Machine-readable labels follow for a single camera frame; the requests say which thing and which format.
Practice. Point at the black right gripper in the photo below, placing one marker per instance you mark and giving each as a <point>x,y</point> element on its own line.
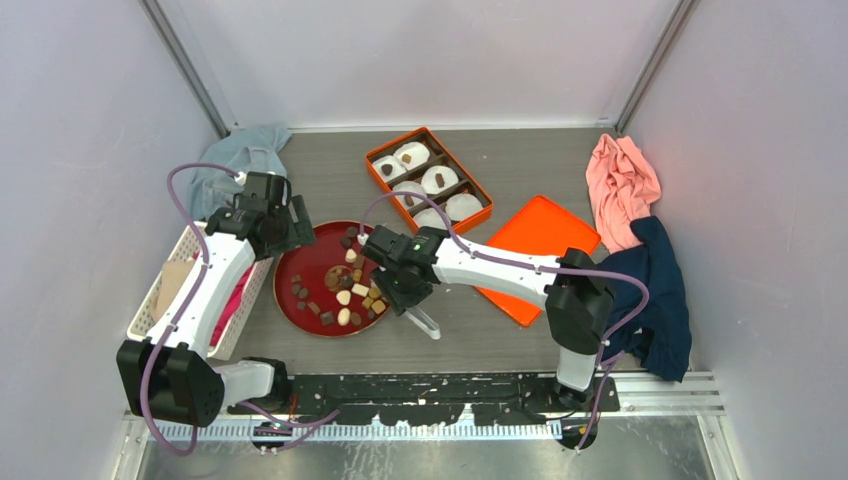
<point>398,301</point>

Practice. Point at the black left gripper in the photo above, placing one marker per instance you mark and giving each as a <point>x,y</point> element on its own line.
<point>303,235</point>

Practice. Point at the metal tweezers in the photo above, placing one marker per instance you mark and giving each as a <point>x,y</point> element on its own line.
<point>423,321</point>

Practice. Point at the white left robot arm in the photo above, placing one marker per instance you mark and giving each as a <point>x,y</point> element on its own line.
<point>166,374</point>

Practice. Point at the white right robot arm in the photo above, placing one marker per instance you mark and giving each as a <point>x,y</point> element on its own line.
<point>575,296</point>

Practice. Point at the caramel rounded square chocolate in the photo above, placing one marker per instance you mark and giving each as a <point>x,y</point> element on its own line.
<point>378,307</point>

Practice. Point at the white rectangular chocolate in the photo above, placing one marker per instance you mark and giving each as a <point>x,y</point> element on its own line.
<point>360,290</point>

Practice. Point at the white rounded chocolate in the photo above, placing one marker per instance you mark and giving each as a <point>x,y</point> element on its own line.
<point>344,297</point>

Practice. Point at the white oval chocolate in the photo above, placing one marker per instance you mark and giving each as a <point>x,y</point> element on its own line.
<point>344,316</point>

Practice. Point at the orange chocolate box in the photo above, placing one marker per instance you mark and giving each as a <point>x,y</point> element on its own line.
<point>422,171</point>

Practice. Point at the round red plate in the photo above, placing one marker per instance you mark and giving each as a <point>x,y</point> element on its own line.
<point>313,263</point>

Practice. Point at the white paper cup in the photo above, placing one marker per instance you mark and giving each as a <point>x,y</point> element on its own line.
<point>409,194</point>
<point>461,206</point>
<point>398,167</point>
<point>432,217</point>
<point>412,155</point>
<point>438,178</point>

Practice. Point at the white plastic basket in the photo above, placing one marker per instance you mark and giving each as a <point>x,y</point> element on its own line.
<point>220,261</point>

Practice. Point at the light blue denim cloth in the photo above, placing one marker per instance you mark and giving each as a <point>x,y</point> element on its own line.
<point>252,149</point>

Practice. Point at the pink cloth in basket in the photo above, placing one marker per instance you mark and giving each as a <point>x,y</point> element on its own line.
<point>231,307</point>

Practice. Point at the beige cloth in basket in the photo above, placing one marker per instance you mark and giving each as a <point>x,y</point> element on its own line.
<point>173,276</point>

